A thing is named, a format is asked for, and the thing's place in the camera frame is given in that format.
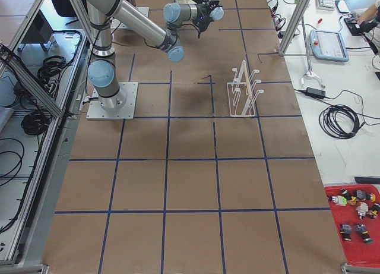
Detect metal reacher grabber tool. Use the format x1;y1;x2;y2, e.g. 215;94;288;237
300;17;325;89

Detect black smartphone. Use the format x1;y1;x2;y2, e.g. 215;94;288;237
335;0;350;14

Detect black power adapter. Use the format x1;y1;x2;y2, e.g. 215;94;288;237
305;87;326;99

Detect red parts tray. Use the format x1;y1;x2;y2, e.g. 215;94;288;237
325;184;379;267

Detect coiled black cable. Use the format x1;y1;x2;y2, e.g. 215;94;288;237
319;105;366;139

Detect white wire cup rack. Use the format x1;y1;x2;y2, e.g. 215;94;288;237
226;60;264;118

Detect blue teach pendant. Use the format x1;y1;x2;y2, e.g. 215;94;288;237
309;30;349;62

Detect black teleoperation controller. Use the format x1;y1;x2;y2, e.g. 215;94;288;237
344;17;371;36

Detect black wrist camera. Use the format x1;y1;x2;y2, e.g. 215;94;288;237
208;0;222;8

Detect aluminium frame post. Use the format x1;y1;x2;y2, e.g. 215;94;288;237
278;0;310;56

